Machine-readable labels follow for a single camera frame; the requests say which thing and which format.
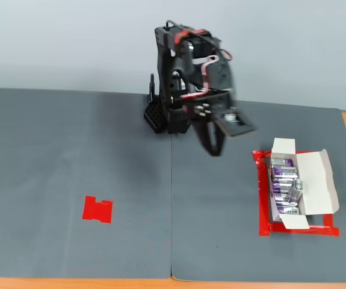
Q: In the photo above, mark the red tape frame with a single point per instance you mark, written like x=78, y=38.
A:
x=264, y=216

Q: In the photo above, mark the small red tape patch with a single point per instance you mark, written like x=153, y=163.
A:
x=96, y=209

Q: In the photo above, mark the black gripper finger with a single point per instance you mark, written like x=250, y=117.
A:
x=220, y=138
x=207, y=135

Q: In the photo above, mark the white cardboard box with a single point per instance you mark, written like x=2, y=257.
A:
x=317, y=186

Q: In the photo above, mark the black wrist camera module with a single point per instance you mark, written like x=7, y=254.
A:
x=236, y=128

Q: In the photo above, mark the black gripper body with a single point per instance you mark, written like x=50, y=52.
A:
x=211, y=103

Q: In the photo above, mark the grey table mat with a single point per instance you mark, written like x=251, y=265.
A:
x=221, y=195
x=55, y=150

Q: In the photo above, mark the red tape band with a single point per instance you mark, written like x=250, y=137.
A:
x=190, y=32

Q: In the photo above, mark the black perforated table clamp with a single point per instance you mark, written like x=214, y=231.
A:
x=154, y=116

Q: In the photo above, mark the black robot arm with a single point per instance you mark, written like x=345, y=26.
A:
x=166, y=75

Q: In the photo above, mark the purple silver Bexel battery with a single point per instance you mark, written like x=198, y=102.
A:
x=296, y=192
x=282, y=162
x=284, y=173
x=279, y=199
x=287, y=211
x=281, y=186

